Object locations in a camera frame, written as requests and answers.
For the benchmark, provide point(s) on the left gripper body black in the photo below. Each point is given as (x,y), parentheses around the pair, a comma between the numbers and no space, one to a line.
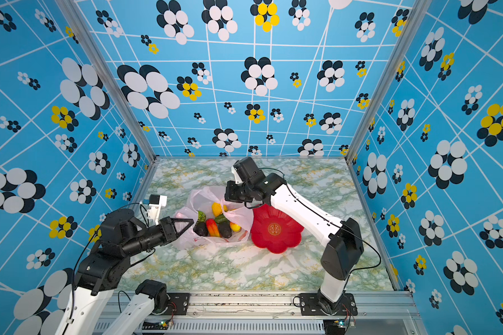
(165,232)

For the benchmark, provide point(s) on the left green circuit board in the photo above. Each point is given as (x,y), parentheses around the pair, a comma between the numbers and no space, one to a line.
(156,325)

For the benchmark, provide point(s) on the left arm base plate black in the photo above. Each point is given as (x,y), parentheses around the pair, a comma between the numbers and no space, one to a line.
(166,304)

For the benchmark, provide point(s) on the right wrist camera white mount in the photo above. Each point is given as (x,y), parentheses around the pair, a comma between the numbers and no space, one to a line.
(236,175)

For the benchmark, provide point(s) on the right aluminium corner post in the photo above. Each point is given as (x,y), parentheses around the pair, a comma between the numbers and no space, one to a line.
(416,16)

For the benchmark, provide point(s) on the green lime fruit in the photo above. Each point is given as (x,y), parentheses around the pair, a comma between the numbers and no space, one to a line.
(221,219)

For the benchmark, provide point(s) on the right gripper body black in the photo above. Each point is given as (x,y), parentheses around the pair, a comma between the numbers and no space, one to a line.
(239,192)

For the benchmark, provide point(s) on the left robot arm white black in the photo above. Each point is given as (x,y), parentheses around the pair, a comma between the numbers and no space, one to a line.
(122,236)

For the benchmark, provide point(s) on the right green circuit board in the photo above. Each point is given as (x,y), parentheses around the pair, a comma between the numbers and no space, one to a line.
(340,324)

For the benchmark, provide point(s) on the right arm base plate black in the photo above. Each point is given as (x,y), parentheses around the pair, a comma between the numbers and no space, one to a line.
(315,304)

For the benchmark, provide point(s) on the aluminium front rail frame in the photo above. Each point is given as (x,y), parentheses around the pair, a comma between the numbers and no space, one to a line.
(279,312)

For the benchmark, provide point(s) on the red yellow mango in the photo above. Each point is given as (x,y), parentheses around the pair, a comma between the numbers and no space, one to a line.
(212,227)
(235,228)

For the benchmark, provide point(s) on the left aluminium corner post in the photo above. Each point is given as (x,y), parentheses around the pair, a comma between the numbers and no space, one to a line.
(93,52)

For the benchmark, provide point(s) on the red flower-shaped plate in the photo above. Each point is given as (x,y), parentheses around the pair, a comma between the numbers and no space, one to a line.
(274,230)

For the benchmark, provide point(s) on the pink translucent plastic bag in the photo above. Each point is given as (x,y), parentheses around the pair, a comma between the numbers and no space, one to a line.
(202,200)

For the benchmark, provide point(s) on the green circuit board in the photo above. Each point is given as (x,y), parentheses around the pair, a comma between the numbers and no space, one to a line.
(156,325)
(340,324)

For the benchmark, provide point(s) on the orange green papaya fruit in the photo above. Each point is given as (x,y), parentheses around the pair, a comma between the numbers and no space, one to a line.
(201,217)

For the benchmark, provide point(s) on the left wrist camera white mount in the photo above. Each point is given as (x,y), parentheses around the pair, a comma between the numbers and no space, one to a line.
(155,206)

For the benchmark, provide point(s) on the aluminium corner post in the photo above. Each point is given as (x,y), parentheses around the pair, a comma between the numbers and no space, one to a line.
(416,16)
(93,52)

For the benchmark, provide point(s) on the yellow lemon fruit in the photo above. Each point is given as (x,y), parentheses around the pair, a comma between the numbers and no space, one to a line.
(217,209)

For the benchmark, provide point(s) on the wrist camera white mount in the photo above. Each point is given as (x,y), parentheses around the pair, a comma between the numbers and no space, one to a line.
(155,206)
(236,175)

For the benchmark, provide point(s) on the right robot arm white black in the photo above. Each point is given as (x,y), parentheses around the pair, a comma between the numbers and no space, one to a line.
(341,239)

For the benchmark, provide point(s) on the dark avocado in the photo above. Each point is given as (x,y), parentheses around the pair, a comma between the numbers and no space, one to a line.
(201,230)
(225,230)

